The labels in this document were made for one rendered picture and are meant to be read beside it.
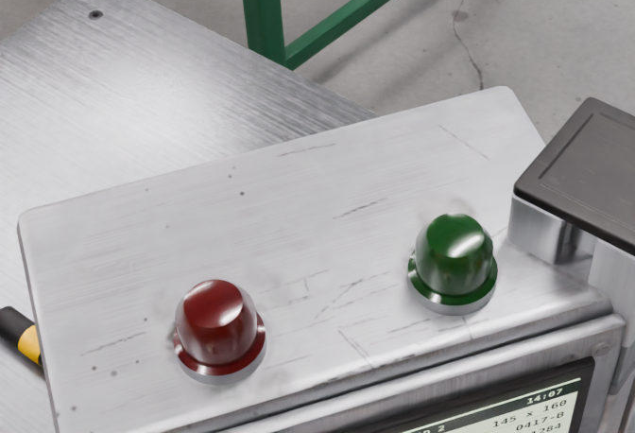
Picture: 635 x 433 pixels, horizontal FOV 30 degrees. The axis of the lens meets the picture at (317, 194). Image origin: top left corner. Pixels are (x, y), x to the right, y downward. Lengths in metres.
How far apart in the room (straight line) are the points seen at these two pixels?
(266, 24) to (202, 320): 1.85
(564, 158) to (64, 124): 1.02
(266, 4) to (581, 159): 1.80
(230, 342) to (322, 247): 0.05
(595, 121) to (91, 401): 0.17
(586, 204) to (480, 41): 2.28
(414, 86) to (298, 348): 2.18
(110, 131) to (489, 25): 1.47
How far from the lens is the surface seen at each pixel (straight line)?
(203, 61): 1.37
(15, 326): 1.13
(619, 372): 0.38
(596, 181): 0.35
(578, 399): 0.37
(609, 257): 0.34
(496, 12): 2.68
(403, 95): 2.49
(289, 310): 0.34
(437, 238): 0.33
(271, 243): 0.36
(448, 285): 0.33
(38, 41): 1.44
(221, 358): 0.33
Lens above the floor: 1.76
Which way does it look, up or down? 50 degrees down
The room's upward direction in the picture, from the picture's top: 4 degrees counter-clockwise
